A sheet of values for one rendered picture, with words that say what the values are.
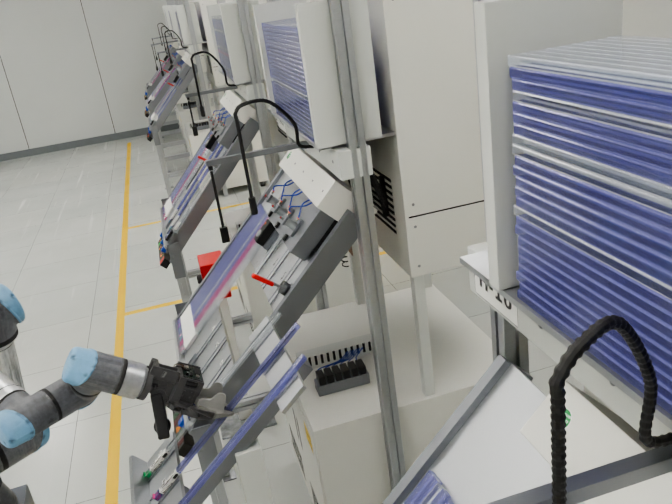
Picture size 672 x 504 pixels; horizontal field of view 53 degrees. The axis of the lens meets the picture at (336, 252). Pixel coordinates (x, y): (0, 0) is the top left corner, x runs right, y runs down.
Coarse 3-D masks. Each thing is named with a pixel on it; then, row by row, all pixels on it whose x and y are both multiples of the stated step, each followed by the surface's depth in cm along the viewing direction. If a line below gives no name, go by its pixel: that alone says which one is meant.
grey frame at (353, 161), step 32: (352, 64) 150; (352, 96) 153; (288, 128) 211; (352, 128) 155; (320, 160) 176; (352, 160) 157; (352, 192) 163; (384, 320) 174; (384, 352) 179; (384, 384) 181; (384, 416) 185
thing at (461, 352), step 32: (320, 320) 244; (352, 320) 241; (448, 320) 231; (288, 352) 226; (416, 352) 215; (448, 352) 212; (480, 352) 210; (416, 384) 198; (448, 384) 196; (288, 416) 250; (320, 416) 190; (352, 416) 188; (416, 416) 192; (448, 416) 196; (320, 448) 187; (352, 448) 190; (384, 448) 193; (416, 448) 196; (320, 480) 192; (352, 480) 194; (384, 480) 197
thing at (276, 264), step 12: (288, 180) 220; (276, 192) 224; (264, 204) 227; (276, 240) 200; (264, 252) 203; (276, 252) 195; (288, 252) 187; (312, 252) 174; (252, 264) 206; (264, 264) 198; (276, 264) 189; (288, 264) 183; (300, 264) 176; (264, 276) 193; (276, 276) 185; (288, 276) 178; (264, 288) 188; (276, 288) 181; (276, 300) 177
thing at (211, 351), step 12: (216, 312) 210; (216, 324) 204; (204, 336) 207; (216, 336) 199; (192, 348) 210; (204, 348) 201; (216, 348) 193; (228, 348) 186; (192, 360) 204; (204, 360) 196; (216, 360) 189; (228, 360) 182; (204, 372) 191; (216, 372) 184; (204, 384) 187
